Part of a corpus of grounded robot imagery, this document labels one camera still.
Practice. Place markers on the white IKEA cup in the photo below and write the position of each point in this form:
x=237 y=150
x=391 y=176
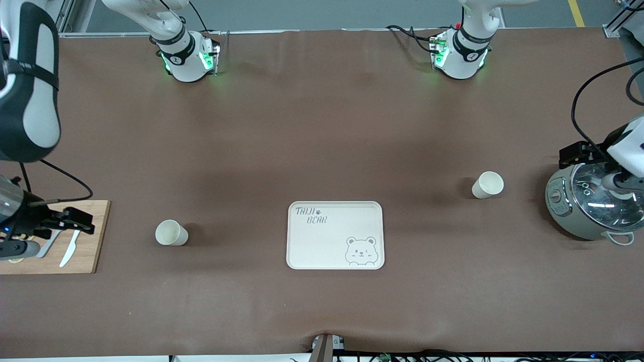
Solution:
x=176 y=235
x=483 y=188

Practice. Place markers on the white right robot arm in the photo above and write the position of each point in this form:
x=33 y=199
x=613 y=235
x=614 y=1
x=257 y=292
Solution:
x=30 y=100

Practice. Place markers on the white plastic knife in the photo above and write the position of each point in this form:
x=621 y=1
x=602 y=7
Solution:
x=69 y=254

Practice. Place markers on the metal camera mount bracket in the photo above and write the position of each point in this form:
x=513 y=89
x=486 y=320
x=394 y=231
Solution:
x=324 y=349

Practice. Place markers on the aluminium frame with struts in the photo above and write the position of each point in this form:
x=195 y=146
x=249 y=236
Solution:
x=70 y=20

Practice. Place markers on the cream tray with bear print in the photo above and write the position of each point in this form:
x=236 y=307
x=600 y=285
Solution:
x=327 y=251

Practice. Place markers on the grey plastic knife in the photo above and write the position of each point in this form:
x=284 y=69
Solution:
x=48 y=247

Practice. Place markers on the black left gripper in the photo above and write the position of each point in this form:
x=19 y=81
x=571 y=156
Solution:
x=591 y=154

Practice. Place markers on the silver table edge rail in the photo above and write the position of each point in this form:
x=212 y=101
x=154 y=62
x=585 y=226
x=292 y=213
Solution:
x=110 y=34

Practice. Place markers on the wooden cutting board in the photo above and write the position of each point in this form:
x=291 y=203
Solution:
x=90 y=251

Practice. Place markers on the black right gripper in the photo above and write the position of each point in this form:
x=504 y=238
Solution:
x=31 y=219

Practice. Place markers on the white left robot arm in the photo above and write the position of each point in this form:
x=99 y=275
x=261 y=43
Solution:
x=465 y=55

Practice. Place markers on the aluminium frame profile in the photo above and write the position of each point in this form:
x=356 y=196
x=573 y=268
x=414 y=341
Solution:
x=611 y=31

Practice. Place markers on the grey-green cooking pot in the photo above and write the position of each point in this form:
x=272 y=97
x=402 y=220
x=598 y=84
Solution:
x=568 y=216

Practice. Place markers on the brown table mat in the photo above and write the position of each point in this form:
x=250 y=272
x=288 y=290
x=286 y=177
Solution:
x=322 y=125

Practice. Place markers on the glass pot lid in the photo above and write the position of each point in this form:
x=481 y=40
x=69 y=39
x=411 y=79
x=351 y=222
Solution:
x=598 y=211

